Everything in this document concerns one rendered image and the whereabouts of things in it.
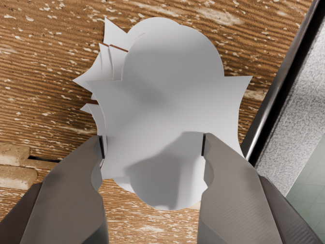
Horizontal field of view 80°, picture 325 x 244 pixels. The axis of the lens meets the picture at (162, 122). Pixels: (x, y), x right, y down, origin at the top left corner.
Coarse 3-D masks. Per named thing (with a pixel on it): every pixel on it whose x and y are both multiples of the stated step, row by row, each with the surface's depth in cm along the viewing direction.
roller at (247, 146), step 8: (312, 8) 21; (312, 16) 22; (304, 24) 22; (304, 32) 23; (296, 40) 23; (296, 48) 23; (288, 56) 24; (288, 64) 24; (280, 72) 24; (280, 80) 25; (272, 88) 25; (280, 88) 26; (272, 96) 26; (264, 104) 26; (272, 104) 27; (264, 112) 27; (256, 120) 27; (264, 120) 28; (256, 128) 28; (248, 136) 29; (256, 136) 29; (248, 144) 29; (248, 152) 30; (248, 160) 31
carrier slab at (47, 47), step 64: (0, 0) 19; (64, 0) 19; (128, 0) 19; (192, 0) 19; (256, 0) 19; (0, 64) 21; (64, 64) 21; (256, 64) 22; (0, 128) 25; (64, 128) 25
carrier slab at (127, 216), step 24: (48, 168) 28; (0, 192) 30; (24, 192) 30; (120, 192) 31; (0, 216) 32; (120, 216) 33; (144, 216) 33; (168, 216) 34; (192, 216) 34; (120, 240) 36; (144, 240) 36; (168, 240) 37; (192, 240) 37
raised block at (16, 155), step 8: (0, 144) 25; (8, 144) 25; (0, 152) 24; (8, 152) 24; (16, 152) 24; (24, 152) 25; (0, 160) 24; (8, 160) 24; (16, 160) 24; (24, 160) 25
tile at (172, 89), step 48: (144, 48) 13; (192, 48) 13; (96, 96) 13; (144, 96) 13; (192, 96) 14; (240, 96) 15; (144, 144) 14; (192, 144) 15; (144, 192) 15; (192, 192) 16
